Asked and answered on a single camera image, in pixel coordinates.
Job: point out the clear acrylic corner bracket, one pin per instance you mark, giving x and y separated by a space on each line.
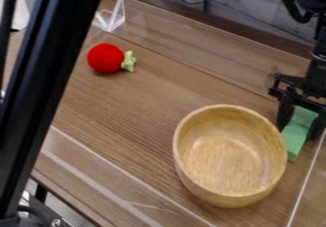
108 20

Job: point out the black foreground pole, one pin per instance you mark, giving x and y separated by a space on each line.
51 45

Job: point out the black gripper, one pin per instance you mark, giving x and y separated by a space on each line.
292 90

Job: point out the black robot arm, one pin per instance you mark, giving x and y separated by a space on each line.
302 11

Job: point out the clear acrylic tray wall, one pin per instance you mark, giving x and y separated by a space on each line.
107 162

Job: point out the green foam block stick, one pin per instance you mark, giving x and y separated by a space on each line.
295 131

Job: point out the red plush strawberry toy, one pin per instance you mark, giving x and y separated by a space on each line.
105 58

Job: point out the black camera stand base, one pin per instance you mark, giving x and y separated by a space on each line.
33 210

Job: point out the brown wooden bowl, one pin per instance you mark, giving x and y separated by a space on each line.
230 155

